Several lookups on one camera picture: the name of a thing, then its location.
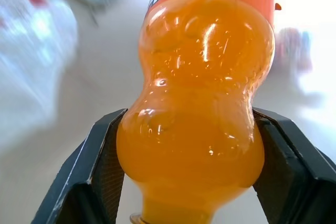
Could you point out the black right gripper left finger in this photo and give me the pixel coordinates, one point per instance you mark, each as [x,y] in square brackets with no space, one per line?
[78,171]

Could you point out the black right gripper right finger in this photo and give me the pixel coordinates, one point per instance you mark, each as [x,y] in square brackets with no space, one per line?
[294,171]

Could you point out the orange soda plastic bottle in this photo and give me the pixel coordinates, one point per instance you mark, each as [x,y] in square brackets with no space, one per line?
[199,98]

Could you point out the white plastic bag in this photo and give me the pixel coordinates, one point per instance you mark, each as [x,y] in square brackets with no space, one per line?
[31,48]

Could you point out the colourful snack packet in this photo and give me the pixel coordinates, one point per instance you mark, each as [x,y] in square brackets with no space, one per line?
[294,48]

